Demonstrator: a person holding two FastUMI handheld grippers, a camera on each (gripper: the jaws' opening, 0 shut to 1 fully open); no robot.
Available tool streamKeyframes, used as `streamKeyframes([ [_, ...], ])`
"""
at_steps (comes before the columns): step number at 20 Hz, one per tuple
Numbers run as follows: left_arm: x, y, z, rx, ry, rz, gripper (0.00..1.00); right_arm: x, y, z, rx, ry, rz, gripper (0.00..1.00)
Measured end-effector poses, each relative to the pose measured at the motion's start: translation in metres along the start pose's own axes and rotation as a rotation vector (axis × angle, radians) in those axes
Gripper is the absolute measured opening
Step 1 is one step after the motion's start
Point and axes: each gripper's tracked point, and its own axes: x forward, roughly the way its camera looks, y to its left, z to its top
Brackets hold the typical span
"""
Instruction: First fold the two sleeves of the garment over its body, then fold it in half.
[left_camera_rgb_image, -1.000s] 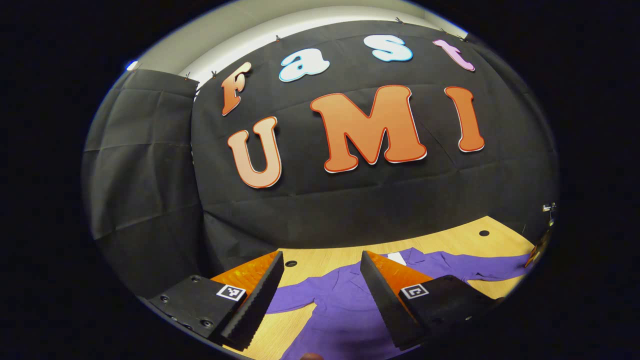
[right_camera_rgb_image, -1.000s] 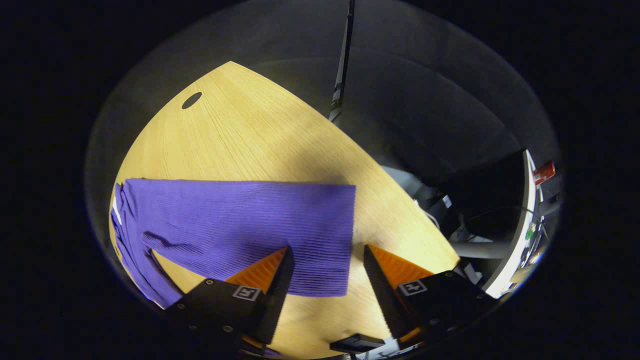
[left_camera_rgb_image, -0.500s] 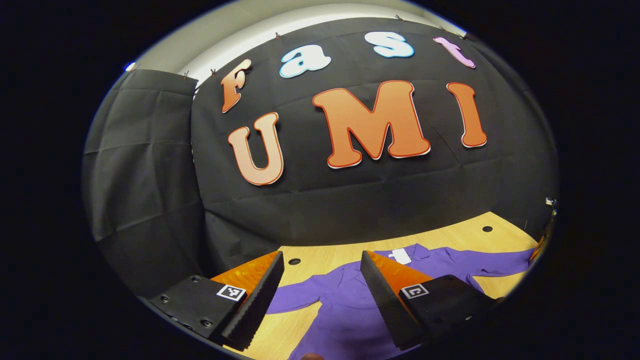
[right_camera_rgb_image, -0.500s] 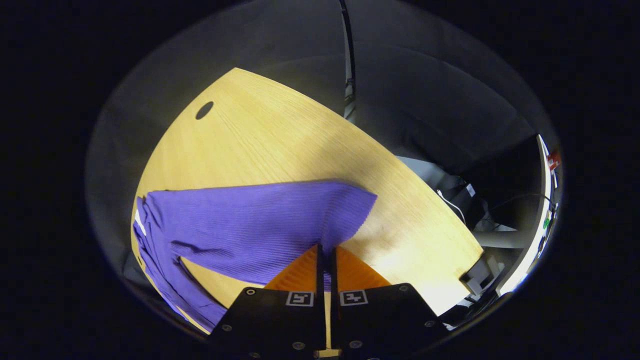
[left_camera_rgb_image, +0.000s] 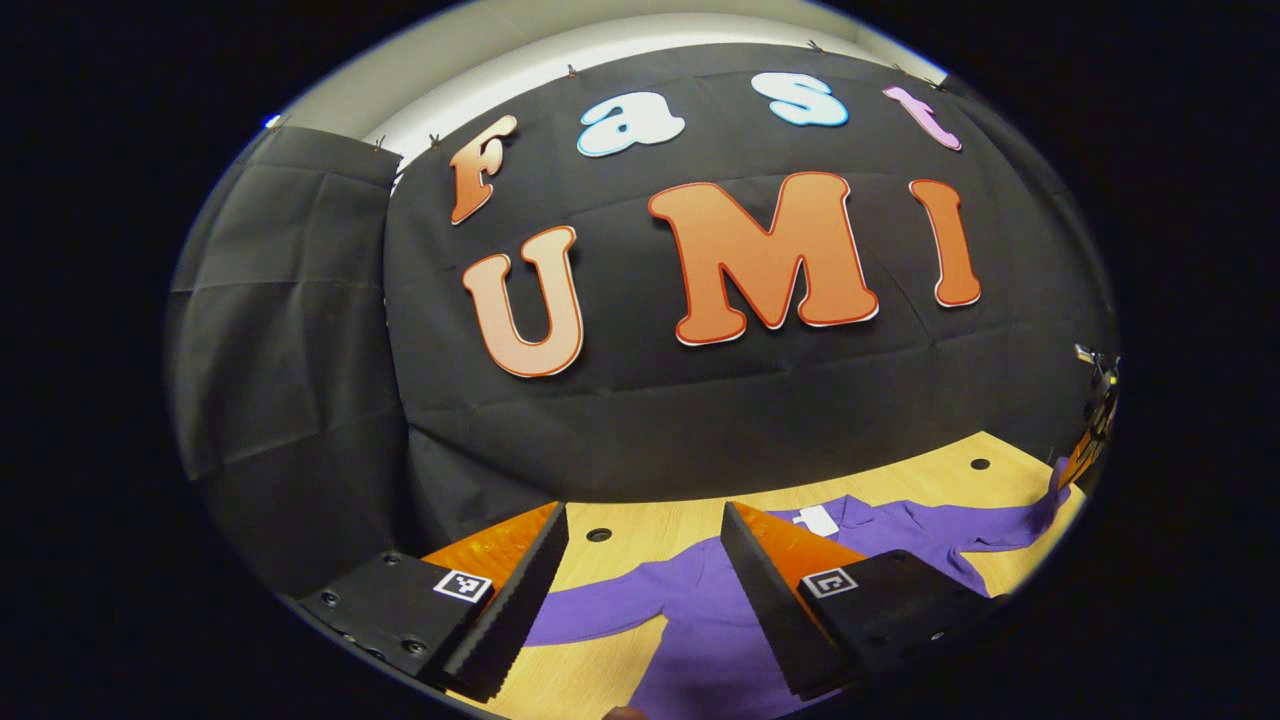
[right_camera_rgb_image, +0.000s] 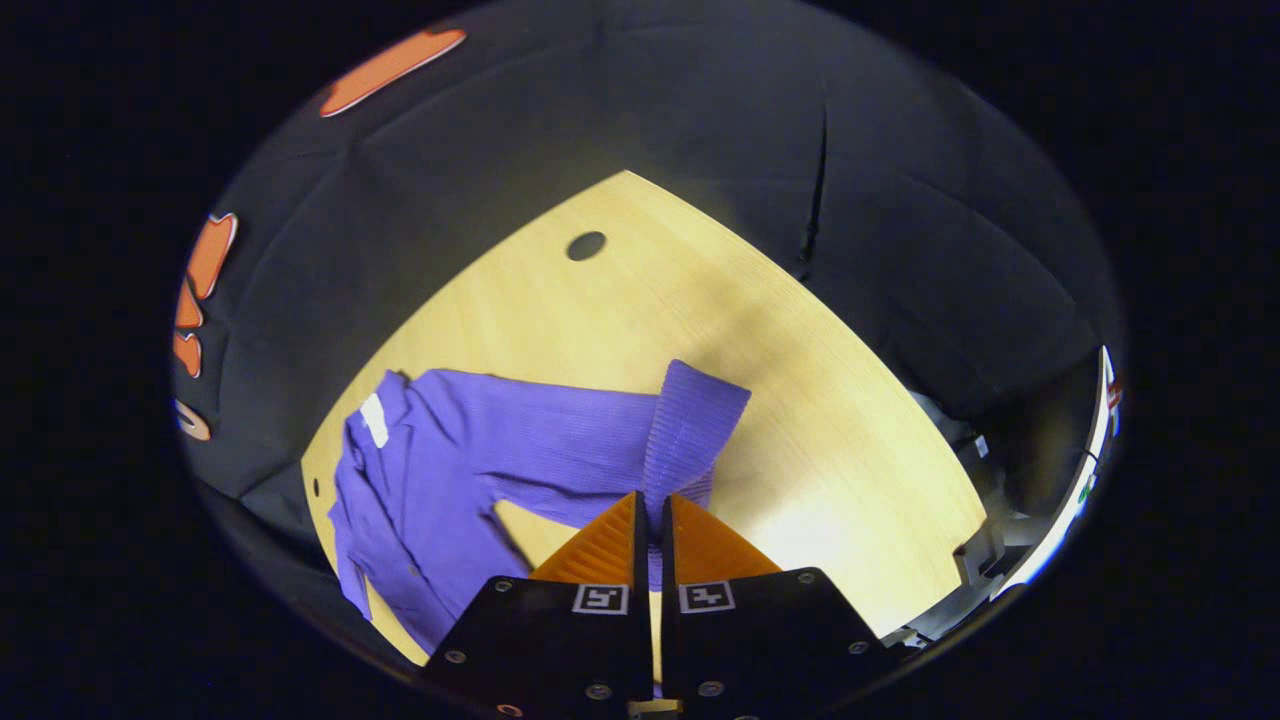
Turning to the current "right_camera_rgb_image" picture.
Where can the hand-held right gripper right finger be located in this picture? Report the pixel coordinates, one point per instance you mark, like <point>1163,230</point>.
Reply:
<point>672,640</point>

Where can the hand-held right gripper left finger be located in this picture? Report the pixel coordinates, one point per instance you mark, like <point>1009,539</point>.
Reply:
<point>640,640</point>

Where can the purple knit cardigan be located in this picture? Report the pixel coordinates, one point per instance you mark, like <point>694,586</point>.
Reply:
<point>560,440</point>

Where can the dark grey stand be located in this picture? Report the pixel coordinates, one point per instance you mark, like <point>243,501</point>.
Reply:
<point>980,560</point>

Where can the black backdrop cloth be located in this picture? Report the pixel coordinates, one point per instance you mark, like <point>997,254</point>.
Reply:
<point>700,100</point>

